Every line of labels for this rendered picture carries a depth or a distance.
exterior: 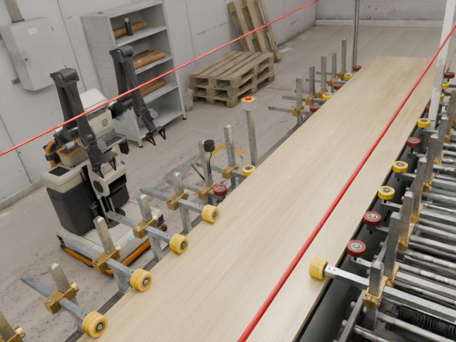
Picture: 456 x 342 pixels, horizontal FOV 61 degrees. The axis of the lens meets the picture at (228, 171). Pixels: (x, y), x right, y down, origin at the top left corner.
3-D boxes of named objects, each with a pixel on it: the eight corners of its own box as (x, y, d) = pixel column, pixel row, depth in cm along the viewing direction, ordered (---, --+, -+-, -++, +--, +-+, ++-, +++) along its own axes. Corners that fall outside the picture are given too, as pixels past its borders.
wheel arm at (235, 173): (196, 167, 264) (195, 162, 261) (199, 165, 266) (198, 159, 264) (251, 182, 241) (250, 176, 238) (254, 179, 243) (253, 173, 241)
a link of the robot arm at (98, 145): (90, 131, 234) (79, 138, 228) (100, 127, 226) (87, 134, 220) (101, 149, 237) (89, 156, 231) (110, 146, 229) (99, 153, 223)
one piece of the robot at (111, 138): (88, 169, 266) (78, 141, 254) (118, 150, 284) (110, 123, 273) (103, 174, 257) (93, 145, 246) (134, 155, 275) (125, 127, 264)
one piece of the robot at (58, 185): (65, 239, 319) (26, 150, 275) (115, 203, 355) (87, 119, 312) (91, 252, 301) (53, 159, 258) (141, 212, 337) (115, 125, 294)
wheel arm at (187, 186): (167, 184, 249) (165, 179, 247) (170, 182, 251) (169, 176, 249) (222, 201, 226) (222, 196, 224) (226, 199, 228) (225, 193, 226)
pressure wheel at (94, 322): (102, 313, 154) (91, 332, 152) (89, 309, 148) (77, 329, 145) (112, 319, 151) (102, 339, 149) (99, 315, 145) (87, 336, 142)
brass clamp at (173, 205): (166, 208, 210) (164, 201, 208) (182, 195, 219) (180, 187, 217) (175, 211, 207) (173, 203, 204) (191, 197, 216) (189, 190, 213)
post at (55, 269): (83, 340, 179) (46, 265, 154) (89, 334, 181) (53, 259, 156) (88, 343, 177) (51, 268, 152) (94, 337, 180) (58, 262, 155)
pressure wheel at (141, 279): (131, 270, 163) (145, 267, 170) (128, 288, 164) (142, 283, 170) (141, 275, 160) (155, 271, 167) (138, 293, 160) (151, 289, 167)
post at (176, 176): (186, 241, 230) (170, 173, 205) (190, 238, 232) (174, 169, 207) (191, 243, 228) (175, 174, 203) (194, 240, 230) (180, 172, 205)
